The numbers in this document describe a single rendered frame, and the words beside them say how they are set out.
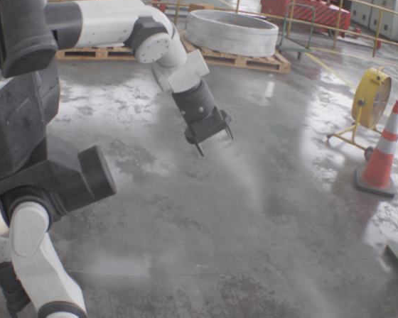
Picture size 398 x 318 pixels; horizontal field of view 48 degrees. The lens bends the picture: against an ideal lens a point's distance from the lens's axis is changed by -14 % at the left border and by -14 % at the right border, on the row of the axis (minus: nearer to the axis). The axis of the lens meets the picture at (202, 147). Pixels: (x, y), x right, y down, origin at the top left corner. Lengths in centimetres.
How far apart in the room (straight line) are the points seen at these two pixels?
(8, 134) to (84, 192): 23
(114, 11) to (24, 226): 48
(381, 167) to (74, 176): 292
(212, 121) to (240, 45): 481
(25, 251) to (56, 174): 21
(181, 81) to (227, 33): 487
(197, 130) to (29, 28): 66
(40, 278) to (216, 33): 517
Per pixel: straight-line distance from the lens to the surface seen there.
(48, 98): 102
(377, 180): 369
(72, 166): 100
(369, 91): 424
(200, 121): 126
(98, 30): 84
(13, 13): 79
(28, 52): 75
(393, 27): 1356
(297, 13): 950
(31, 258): 110
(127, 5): 89
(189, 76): 118
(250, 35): 608
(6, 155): 93
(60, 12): 80
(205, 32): 615
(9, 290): 136
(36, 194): 103
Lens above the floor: 153
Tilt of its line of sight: 24 degrees down
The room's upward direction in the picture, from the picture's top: 9 degrees clockwise
